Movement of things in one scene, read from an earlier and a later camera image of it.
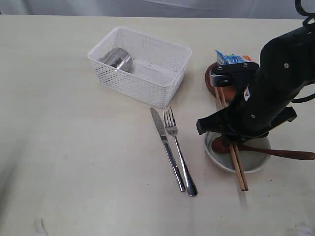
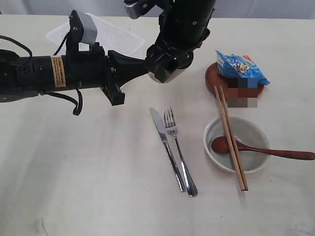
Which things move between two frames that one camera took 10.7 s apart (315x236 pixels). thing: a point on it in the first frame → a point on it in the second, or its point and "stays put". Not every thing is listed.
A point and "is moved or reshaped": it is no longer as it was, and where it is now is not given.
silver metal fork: [171, 126] stays put
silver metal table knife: [168, 151] stays put
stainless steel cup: [118, 58] is moved or reshaped
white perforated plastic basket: [146, 68] is moved or reshaped
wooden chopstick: [224, 103] stays put
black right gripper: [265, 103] → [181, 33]
